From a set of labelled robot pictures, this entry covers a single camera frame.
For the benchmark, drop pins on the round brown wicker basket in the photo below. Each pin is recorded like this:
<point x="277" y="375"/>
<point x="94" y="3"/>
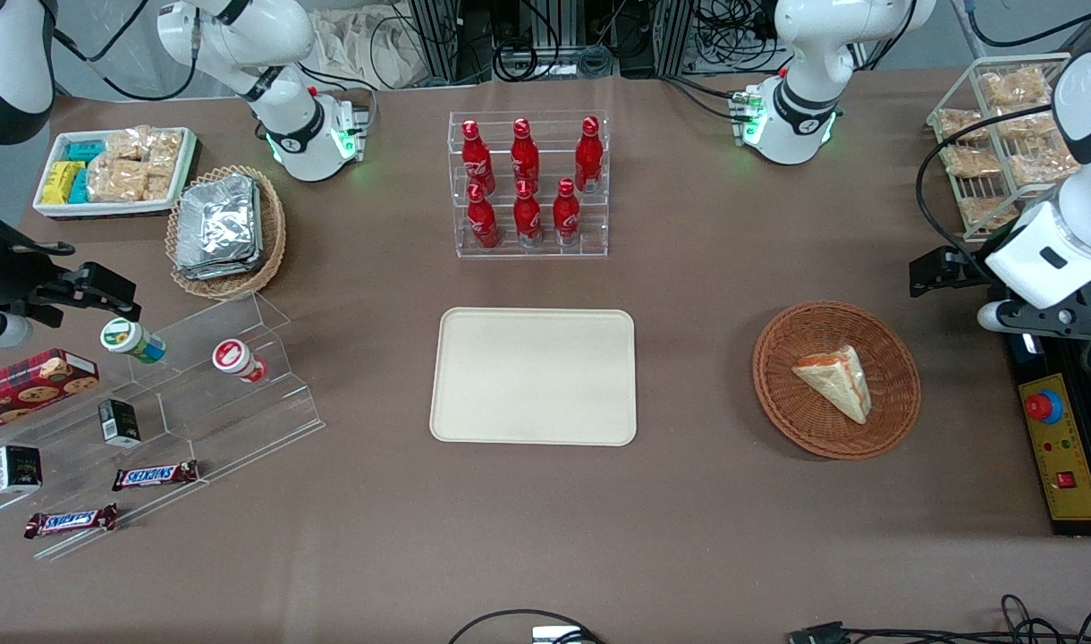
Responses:
<point x="809" y="420"/>

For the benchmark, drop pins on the black left wrist bracket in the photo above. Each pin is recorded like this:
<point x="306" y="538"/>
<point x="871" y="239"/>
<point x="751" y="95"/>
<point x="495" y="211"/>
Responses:
<point x="1060" y="319"/>

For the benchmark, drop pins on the oval wicker basket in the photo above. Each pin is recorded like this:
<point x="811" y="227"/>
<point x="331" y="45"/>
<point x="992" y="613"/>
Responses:
<point x="273" y="233"/>

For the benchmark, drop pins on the red cola bottle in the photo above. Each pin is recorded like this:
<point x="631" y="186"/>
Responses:
<point x="566" y="216"/>
<point x="588" y="159"/>
<point x="525" y="159"/>
<point x="477" y="161"/>
<point x="528" y="219"/>
<point x="483" y="222"/>

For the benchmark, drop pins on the small black box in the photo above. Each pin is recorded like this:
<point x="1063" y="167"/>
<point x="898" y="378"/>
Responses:
<point x="119" y="422"/>
<point x="18" y="470"/>

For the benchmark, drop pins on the red cookie box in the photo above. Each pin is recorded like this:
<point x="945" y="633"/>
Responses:
<point x="27" y="385"/>

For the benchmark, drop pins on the beige cloth bag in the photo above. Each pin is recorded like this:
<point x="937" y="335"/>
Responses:
<point x="358" y="45"/>

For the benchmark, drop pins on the silver foil packet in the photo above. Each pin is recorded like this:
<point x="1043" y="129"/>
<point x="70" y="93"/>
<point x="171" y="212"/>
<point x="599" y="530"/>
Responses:
<point x="219" y="272"/>
<point x="216" y="219"/>

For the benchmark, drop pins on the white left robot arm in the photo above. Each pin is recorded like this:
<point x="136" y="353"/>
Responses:
<point x="805" y="54"/>

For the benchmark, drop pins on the triangle sandwich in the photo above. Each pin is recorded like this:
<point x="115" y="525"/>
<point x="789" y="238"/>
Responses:
<point x="836" y="380"/>

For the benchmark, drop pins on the black control box yellow panel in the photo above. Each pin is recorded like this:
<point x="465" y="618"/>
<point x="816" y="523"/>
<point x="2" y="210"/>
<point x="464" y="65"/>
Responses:
<point x="1064" y="447"/>

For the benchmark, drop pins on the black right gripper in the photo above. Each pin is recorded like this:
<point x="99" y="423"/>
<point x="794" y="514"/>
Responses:
<point x="16" y="279"/>

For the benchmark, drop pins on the yellow snack packet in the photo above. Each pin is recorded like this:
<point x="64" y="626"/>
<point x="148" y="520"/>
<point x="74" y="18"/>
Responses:
<point x="61" y="182"/>

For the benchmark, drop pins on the green lid yogurt cup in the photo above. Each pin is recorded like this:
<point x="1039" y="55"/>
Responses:
<point x="125" y="338"/>

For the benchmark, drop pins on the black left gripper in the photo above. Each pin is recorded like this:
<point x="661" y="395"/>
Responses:
<point x="964" y="270"/>

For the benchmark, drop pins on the white rectangular snack tray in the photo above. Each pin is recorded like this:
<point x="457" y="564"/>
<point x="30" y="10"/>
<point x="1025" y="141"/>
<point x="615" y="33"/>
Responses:
<point x="107" y="209"/>

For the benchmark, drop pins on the aluminium frame rack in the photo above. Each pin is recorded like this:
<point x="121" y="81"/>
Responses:
<point x="438" y="40"/>

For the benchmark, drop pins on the black right wrist bracket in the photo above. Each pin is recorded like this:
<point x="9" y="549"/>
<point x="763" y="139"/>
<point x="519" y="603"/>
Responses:
<point x="9" y="329"/>

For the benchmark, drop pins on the bagged fried snack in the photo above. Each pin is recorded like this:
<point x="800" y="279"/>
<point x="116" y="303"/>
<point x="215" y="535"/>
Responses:
<point x="984" y="213"/>
<point x="972" y="161"/>
<point x="1015" y="87"/>
<point x="961" y="123"/>
<point x="1024" y="125"/>
<point x="1042" y="165"/>

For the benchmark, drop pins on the teal snack packet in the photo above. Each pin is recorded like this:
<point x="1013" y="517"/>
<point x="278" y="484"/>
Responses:
<point x="85" y="150"/>
<point x="80" y="188"/>

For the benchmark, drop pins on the clear acrylic bottle rack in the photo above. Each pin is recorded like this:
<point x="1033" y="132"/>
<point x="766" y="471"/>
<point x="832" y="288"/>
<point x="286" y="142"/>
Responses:
<point x="545" y="250"/>

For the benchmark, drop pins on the clear bag rice crackers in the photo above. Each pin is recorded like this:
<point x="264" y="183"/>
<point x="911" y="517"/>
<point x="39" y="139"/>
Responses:
<point x="164" y="150"/>
<point x="125" y="145"/>
<point x="116" y="181"/>
<point x="157" y="188"/>

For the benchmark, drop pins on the beige rectangular tray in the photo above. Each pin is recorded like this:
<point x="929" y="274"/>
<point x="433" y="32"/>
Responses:
<point x="532" y="376"/>

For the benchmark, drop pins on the red lid yogurt cup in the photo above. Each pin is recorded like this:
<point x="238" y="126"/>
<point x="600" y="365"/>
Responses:
<point x="232" y="358"/>

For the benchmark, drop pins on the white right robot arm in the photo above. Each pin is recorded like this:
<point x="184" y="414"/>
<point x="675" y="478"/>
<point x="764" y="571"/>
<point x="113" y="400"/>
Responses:
<point x="268" y="54"/>

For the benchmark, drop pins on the snickers chocolate bar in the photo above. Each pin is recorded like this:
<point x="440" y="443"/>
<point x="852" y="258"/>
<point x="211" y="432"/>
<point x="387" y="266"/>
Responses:
<point x="71" y="521"/>
<point x="155" y="476"/>

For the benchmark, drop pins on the black wrist bracket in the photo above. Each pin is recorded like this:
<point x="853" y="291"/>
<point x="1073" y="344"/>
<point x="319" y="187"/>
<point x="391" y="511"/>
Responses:
<point x="9" y="329"/>
<point x="1060" y="319"/>

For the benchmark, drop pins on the clear acrylic step shelf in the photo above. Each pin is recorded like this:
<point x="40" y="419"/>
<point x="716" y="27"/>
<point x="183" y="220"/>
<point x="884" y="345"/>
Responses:
<point x="206" y="420"/>

